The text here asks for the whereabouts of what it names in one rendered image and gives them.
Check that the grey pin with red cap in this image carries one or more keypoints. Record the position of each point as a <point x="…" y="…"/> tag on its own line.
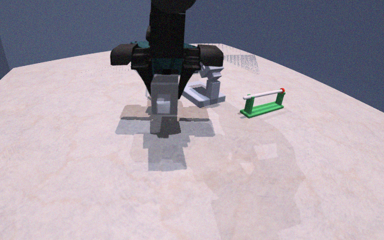
<point x="281" y="90"/>

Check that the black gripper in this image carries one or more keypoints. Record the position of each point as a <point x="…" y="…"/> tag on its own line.
<point x="166" y="41"/>

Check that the green cradle with two notched uprights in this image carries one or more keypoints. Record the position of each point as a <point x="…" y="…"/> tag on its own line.
<point x="251" y="111"/>

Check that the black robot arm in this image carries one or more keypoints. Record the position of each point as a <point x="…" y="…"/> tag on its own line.
<point x="167" y="7"/>

